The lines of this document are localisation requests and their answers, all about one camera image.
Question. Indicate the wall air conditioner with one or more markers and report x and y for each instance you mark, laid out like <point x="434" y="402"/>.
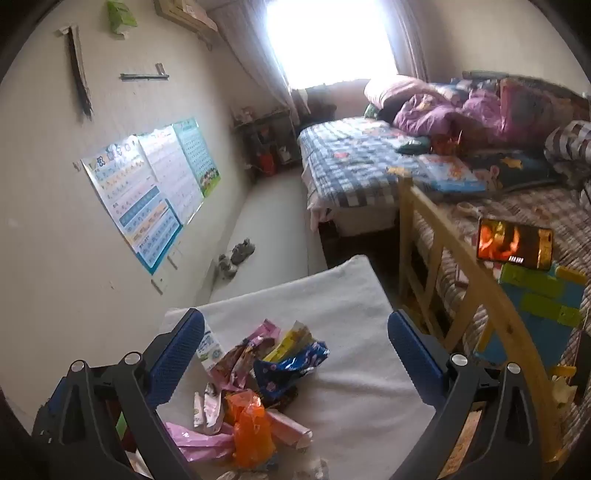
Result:
<point x="184" y="18"/>

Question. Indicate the white milk carton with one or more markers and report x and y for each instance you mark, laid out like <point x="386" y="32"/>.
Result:
<point x="208" y="348"/>

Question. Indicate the pale yellow wrapper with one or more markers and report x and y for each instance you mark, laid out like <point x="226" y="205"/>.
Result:
<point x="293" y="341"/>

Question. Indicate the bright window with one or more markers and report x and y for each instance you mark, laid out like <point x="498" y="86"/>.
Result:
<point x="330" y="39"/>

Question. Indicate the green chart wall poster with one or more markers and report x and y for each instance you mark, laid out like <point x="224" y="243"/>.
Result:
<point x="198" y="154"/>

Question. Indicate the long pink wrapper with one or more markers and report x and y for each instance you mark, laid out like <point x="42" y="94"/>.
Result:
<point x="203" y="441"/>

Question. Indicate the small white pink packet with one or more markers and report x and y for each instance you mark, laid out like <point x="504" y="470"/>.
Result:
<point x="210" y="410"/>

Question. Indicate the blue snack wrapper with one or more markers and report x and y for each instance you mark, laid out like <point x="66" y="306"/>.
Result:
<point x="291" y="367"/>

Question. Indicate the pink and white wrapper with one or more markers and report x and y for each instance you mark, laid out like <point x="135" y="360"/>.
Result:
<point x="288" y="427"/>

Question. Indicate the green paper box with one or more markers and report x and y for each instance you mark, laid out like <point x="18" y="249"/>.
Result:
<point x="121" y="16"/>

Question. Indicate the pale curtain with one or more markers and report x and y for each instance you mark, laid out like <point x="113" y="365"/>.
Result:
<point x="258" y="50"/>

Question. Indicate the blue chart wall poster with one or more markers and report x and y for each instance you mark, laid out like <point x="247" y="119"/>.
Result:
<point x="131" y="203"/>

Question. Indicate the blue and green toy board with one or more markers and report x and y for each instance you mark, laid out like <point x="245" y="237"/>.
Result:
<point x="535" y="304"/>

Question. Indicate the white chart wall poster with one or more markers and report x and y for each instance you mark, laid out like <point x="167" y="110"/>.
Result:
<point x="173" y="170"/>

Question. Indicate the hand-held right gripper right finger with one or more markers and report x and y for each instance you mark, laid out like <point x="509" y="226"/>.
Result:
<point x="411" y="355"/>

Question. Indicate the pink pillow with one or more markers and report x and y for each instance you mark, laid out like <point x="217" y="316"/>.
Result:
<point x="397" y="92"/>

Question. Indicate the purple quilt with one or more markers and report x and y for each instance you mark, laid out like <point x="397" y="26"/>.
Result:
<point x="438" y="113"/>

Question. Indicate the pink chocolate stick wrapper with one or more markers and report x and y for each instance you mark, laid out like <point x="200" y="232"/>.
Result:
<point x="238" y="364"/>

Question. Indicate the orange snack wrapper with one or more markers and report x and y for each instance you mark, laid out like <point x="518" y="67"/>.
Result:
<point x="249" y="427"/>

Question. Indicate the black wall strip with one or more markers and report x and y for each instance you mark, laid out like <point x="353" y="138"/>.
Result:
<point x="77" y="74"/>

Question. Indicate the small orange bucket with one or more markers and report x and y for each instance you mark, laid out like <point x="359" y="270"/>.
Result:
<point x="267" y="162"/>

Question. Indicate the children's picture book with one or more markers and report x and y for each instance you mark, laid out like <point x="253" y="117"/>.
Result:
<point x="450" y="173"/>

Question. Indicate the checked blue bed blanket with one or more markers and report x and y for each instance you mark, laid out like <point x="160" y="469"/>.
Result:
<point x="351" y="161"/>

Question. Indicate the metal shelf rack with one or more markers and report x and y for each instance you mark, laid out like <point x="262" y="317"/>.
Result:
<point x="265" y="134"/>

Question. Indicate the clear crumpled wrapper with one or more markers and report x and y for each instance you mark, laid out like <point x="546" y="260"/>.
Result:
<point x="295" y="471"/>

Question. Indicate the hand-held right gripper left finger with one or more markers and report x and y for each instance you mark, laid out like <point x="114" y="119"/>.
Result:
<point x="178" y="355"/>

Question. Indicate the smartphone with lit screen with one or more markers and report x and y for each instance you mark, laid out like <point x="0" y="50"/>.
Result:
<point x="512" y="242"/>

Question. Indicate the plaid pillow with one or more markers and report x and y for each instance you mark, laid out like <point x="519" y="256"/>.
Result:
<point x="570" y="145"/>

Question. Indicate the dark blue cartoon blanket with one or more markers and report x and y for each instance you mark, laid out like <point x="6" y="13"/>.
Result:
<point x="517" y="168"/>

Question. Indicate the grey wall strip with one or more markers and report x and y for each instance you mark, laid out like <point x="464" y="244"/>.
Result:
<point x="143" y="76"/>

